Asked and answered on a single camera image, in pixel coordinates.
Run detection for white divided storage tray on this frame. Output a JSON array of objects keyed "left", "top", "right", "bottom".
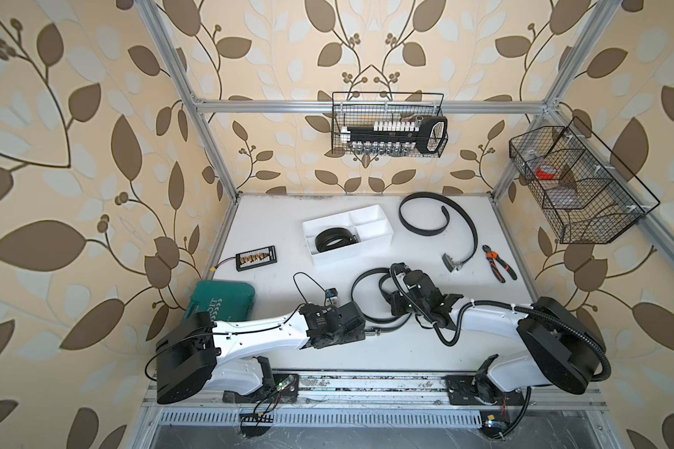
[{"left": 303, "top": 205, "right": 394, "bottom": 267}]

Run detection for orange black pliers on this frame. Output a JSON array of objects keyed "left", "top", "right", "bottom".
[{"left": 482, "top": 245, "right": 518, "bottom": 284}]

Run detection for black belt front loop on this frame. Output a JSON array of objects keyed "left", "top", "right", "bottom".
[{"left": 315, "top": 227, "right": 359, "bottom": 253}]

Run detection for aluminium front rail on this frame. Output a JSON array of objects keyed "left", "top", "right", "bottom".
[{"left": 167, "top": 370, "right": 608, "bottom": 412}]

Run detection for black socket set rail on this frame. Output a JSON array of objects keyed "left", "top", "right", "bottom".
[{"left": 339, "top": 116, "right": 449, "bottom": 157}]

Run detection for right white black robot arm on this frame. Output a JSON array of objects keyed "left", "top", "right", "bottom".
[{"left": 389, "top": 264, "right": 612, "bottom": 402}]

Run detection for black bit holder box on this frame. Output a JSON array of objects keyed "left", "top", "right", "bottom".
[{"left": 235, "top": 245, "right": 277, "bottom": 272}]

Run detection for red item in basket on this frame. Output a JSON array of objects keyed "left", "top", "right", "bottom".
[{"left": 535, "top": 164, "right": 558, "bottom": 181}]

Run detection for black belt long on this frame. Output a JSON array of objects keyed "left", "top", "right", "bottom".
[{"left": 349, "top": 268, "right": 412, "bottom": 337}]

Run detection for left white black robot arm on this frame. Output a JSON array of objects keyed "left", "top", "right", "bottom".
[{"left": 153, "top": 303, "right": 366, "bottom": 405}]

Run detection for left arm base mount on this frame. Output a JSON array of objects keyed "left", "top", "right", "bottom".
[{"left": 222, "top": 373, "right": 300, "bottom": 404}]

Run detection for right wire basket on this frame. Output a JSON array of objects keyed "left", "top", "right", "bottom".
[{"left": 509, "top": 116, "right": 660, "bottom": 244}]

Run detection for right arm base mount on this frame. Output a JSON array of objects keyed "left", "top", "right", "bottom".
[{"left": 444, "top": 374, "right": 524, "bottom": 407}]

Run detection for back wire basket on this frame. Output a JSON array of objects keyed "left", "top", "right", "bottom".
[{"left": 331, "top": 91, "right": 449, "bottom": 158}]

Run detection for green plastic tool case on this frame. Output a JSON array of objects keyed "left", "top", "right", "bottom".
[{"left": 182, "top": 280, "right": 256, "bottom": 322}]

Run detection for wire basket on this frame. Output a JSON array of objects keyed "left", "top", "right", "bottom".
[
  {"left": 331, "top": 91, "right": 449, "bottom": 158},
  {"left": 509, "top": 116, "right": 660, "bottom": 244}
]

